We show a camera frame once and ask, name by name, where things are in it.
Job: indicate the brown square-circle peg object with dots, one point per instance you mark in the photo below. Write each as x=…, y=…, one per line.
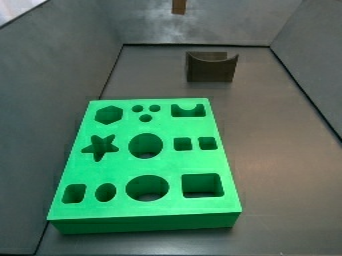
x=180, y=7

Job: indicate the green foam shape fixture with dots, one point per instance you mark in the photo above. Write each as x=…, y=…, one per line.
x=148, y=170

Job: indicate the dark grey curved stand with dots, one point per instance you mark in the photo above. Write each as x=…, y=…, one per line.
x=210, y=66

